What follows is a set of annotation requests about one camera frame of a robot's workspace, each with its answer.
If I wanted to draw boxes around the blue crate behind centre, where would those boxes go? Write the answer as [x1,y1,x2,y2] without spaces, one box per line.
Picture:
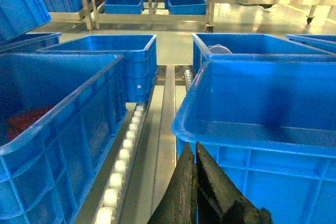
[192,33,335,71]

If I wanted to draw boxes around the blue crate left near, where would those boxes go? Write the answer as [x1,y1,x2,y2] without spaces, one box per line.
[1,54,127,223]

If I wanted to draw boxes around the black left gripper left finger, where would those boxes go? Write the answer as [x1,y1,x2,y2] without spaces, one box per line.
[148,143,197,223]

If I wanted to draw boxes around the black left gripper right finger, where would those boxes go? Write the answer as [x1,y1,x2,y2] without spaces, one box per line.
[196,142,272,223]

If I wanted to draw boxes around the blue bin far left shelf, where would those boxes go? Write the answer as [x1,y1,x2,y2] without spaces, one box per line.
[43,0,83,13]

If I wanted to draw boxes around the blue crate behind left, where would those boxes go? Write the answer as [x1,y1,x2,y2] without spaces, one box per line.
[36,34,158,103]

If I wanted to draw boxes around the blue crate behind right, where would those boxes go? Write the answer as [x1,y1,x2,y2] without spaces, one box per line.
[286,34,335,53]

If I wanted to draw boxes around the blue bin shelf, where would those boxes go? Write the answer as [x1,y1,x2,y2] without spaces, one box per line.
[103,0,145,14]
[43,0,83,13]
[164,0,207,15]

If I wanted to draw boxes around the blue bin lower shelf left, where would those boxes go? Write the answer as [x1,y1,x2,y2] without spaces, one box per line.
[103,0,145,14]

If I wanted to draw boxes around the tilted blue crate far left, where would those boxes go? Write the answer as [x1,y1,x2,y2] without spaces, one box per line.
[1,0,52,43]

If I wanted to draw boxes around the white roller track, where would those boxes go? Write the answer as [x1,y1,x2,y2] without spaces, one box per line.
[93,103,147,223]

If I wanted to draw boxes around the large blue plastic crate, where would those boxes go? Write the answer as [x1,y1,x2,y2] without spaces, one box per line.
[172,60,335,223]

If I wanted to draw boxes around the blue bin lower shelf right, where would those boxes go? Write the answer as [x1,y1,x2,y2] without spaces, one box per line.
[164,0,207,15]

